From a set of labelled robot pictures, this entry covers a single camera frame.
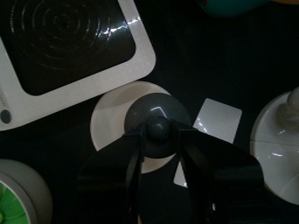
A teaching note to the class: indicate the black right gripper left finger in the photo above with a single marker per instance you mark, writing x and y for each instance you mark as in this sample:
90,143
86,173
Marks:
112,178

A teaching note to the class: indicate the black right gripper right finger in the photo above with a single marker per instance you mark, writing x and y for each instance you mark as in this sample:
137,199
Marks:
224,178

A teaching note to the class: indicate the white toy kettle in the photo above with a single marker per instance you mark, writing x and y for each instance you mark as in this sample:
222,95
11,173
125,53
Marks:
278,151

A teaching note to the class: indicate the white card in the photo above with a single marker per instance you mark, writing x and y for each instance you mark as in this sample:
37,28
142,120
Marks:
217,119

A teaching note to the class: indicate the grey bowl green inside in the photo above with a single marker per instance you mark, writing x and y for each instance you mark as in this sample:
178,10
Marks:
20,192

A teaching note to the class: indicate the white toy stove black hob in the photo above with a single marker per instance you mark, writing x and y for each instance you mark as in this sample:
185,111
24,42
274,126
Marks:
74,55

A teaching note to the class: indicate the teal cup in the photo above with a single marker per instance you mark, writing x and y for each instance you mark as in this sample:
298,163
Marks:
230,5

